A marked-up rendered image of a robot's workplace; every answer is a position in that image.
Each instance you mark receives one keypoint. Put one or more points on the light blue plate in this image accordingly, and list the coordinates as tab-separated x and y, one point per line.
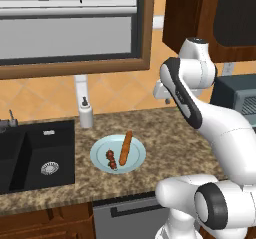
136	153

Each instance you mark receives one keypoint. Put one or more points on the grey sink tap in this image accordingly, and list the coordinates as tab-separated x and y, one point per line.
12	119

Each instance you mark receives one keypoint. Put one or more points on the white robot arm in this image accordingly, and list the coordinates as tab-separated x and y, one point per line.
226	129

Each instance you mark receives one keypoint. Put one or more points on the white soap dispenser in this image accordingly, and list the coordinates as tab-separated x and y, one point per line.
86	114

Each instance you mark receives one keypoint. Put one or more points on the brown wooden base cupboard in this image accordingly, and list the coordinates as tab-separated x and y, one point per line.
43	223

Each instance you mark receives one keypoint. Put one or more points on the dark red kebab skewer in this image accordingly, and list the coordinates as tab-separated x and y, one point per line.
111	158

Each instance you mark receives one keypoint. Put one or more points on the dark wooden wall cupboard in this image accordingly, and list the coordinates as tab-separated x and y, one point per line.
186	13

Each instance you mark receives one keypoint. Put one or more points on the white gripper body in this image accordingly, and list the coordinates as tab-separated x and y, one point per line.
161	90

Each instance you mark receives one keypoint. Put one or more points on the grey dishwasher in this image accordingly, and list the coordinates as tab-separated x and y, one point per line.
133	224

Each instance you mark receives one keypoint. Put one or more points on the white wall socket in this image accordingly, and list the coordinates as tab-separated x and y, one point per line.
227	69
158	22

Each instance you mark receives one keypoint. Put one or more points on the brown baguette bread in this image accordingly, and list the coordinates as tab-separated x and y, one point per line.
125	148

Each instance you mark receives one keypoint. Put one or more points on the black kitchen sink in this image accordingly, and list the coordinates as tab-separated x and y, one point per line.
36	156

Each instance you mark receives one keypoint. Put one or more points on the wooden framed window with blinds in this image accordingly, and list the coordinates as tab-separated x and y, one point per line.
66	33

